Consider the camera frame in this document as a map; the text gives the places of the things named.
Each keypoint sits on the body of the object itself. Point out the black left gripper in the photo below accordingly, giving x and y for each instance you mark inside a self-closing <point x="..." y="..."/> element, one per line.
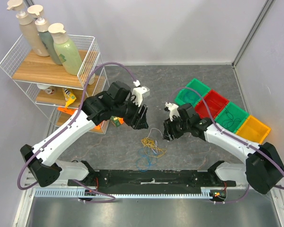
<point x="138" y="121"/>

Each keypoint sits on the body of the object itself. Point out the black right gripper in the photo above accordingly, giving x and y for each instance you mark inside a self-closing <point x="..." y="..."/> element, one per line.
<point x="171" y="127"/>

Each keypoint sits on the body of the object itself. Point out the green storage bin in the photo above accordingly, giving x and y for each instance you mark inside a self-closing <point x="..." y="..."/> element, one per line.
<point x="188" y="96"/>
<point x="231" y="117"/>

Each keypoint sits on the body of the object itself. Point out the red storage bin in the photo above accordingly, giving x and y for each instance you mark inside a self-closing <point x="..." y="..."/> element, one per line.
<point x="215" y="102"/>

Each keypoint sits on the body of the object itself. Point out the yellow storage bin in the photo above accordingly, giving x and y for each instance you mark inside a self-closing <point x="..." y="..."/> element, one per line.
<point x="253" y="130"/>

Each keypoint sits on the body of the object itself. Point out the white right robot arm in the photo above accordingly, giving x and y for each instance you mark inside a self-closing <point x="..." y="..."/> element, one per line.
<point x="261" y="165"/>

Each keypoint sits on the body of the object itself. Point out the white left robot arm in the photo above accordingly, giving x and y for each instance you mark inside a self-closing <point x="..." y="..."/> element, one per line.
<point x="119" y="101"/>

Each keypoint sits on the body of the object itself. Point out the orange yellow crayon box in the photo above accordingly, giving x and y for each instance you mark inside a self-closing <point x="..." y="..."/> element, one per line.
<point x="116" y="121"/>

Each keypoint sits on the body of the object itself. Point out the orange boxes on shelf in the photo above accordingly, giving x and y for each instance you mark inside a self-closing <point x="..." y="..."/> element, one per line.
<point x="66" y="113"/>

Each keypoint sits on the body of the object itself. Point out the yellow snack bag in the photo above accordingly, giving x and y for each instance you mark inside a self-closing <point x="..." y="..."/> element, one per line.
<point x="69" y="96"/>

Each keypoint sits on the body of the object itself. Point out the white cup on shelf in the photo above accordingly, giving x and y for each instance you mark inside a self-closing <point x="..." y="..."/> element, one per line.
<point x="48" y="89"/>

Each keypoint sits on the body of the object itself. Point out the light green pump bottle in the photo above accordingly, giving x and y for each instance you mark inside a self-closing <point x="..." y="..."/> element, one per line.
<point x="65" y="48"/>

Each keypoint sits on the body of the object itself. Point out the grey-green pump bottle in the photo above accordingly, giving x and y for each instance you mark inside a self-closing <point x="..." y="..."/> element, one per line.
<point x="42" y="25"/>

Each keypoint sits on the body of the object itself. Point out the beige pump bottle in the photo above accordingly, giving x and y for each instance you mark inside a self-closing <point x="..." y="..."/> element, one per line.
<point x="28" y="27"/>

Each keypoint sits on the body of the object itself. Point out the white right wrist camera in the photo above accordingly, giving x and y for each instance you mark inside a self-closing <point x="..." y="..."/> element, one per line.
<point x="172" y="109"/>

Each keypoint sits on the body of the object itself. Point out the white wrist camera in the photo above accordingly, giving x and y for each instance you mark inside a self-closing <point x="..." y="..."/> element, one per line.
<point x="140" y="92"/>
<point x="172" y="109"/>

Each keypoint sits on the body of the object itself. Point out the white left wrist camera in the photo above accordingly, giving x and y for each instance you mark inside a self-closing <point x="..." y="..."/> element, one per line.
<point x="140" y="92"/>

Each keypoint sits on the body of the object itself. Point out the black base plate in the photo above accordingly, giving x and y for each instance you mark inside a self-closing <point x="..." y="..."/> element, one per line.
<point x="154" y="181"/>

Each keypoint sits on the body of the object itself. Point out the grey cable duct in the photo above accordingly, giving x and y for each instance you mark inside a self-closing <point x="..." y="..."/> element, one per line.
<point x="84" y="193"/>

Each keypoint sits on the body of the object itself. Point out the white wire shelf rack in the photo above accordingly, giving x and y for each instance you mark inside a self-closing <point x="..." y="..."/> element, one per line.
<point x="27" y="69"/>

